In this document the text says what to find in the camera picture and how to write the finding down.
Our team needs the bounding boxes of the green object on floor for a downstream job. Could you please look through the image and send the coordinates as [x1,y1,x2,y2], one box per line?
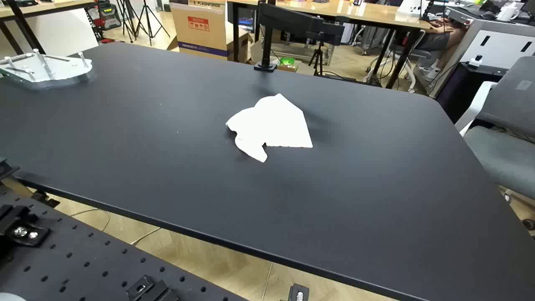
[276,55,301,71]

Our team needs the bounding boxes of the grey office chair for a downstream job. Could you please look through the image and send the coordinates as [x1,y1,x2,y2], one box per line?
[453,55,535,200]

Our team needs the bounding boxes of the white cloth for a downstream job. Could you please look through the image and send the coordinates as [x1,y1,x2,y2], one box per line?
[224,91,314,163]

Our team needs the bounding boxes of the large cardboard box red label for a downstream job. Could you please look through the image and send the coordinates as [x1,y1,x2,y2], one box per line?
[169,1,254,60]

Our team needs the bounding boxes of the long wooden table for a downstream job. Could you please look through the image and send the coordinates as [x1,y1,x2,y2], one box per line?
[225,0,434,90]

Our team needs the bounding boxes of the black perforated mounting board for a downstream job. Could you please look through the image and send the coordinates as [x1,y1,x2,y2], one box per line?
[0,188,247,301]

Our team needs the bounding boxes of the clear acrylic rack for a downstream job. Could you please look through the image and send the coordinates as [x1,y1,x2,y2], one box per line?
[0,48,93,85]

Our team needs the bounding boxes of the tall black tripod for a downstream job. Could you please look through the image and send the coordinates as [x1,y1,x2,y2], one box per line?
[117,0,170,45]

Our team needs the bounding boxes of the black bracket with bolts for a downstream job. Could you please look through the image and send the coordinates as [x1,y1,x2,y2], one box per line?
[0,202,53,247]

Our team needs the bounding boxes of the small black tripod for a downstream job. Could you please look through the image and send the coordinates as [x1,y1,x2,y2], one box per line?
[307,39,331,78]

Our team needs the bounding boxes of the white panel board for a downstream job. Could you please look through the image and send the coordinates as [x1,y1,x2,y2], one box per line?
[23,6,100,58]

